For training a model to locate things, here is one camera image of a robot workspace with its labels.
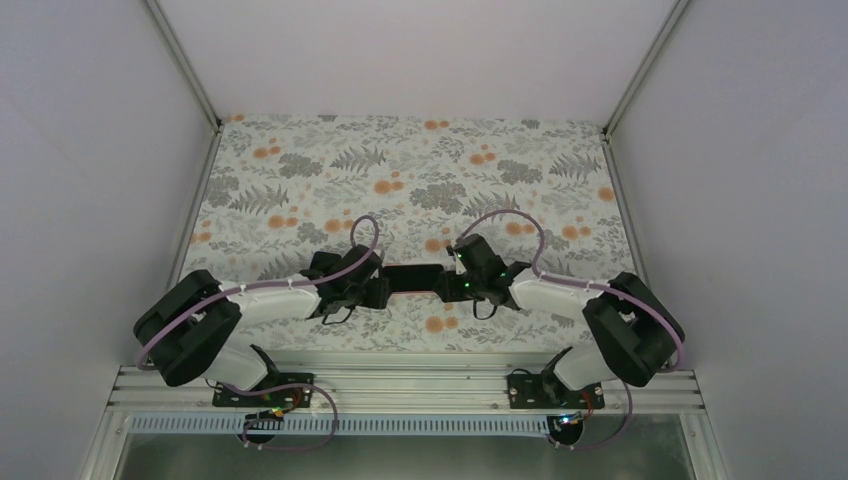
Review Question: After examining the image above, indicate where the black phone pink edge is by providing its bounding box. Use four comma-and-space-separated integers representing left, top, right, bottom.
381, 264, 445, 294

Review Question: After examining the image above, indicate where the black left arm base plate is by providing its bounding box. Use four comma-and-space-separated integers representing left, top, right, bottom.
212, 372, 315, 410

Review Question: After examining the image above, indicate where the aluminium corner post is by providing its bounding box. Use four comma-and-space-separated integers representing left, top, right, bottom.
603, 0, 691, 143
142, 0, 222, 132

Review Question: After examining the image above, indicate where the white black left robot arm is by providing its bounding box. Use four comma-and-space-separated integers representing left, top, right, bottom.
133, 245, 382, 405

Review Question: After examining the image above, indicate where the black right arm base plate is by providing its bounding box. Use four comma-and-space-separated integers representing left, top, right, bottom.
506, 347, 605, 410

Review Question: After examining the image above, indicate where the pink phone case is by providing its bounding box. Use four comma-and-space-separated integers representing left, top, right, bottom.
391, 290, 438, 296

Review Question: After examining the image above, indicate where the grey slotted cable duct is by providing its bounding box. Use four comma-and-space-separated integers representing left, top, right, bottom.
126, 413, 548, 437

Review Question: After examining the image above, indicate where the right aluminium corner post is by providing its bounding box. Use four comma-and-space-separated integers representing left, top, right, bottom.
603, 0, 691, 143

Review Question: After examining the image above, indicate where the aluminium front rail frame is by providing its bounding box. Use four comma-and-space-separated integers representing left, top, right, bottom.
83, 352, 726, 479

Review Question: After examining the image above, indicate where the left aluminium corner post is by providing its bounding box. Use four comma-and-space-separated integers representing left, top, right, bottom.
142, 0, 222, 132

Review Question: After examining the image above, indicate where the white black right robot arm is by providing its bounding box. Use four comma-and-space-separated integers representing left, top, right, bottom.
437, 234, 685, 407

